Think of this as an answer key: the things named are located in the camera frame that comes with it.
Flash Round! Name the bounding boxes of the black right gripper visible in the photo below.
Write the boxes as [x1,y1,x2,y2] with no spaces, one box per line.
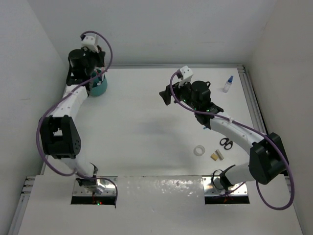
[159,77,199,111]

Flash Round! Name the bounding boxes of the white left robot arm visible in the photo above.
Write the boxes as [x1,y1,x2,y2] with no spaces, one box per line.
[40,46,108,187]

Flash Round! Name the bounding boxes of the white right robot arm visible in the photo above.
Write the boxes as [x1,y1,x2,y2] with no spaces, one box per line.
[159,81,288,190]

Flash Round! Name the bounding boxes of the teal round organizer container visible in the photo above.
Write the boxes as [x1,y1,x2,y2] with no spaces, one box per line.
[90,74,108,96]

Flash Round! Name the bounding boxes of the small blue cap bottle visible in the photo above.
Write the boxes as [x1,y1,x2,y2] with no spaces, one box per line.
[223,76,233,93]

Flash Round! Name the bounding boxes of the clear tape roll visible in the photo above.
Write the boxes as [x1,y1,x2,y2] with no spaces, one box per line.
[193,145,205,156]

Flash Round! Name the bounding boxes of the yellow eraser block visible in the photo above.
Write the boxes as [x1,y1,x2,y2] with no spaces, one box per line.
[211,153,219,161]

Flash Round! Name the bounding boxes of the white eraser block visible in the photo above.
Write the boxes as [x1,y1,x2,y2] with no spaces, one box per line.
[215,149,224,161]

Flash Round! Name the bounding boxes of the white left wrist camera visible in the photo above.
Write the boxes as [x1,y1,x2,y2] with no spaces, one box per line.
[81,35,98,53]

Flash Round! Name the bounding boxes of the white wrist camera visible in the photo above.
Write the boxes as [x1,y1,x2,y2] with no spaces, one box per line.
[177,66,193,88]
[81,35,98,53]

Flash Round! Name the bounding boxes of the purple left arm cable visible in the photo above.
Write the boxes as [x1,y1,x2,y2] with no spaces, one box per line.
[36,30,118,205]

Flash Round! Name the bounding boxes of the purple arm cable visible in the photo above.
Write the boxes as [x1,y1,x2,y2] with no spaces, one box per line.
[36,30,118,205]
[170,72,295,211]

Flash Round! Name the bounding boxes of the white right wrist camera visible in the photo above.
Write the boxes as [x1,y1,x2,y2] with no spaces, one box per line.
[177,66,193,88]

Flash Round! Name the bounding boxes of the large black handled scissors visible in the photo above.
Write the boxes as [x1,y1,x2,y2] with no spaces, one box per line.
[220,138,233,150]

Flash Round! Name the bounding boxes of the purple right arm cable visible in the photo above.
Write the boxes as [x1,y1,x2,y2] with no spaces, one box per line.
[170,72,295,211]

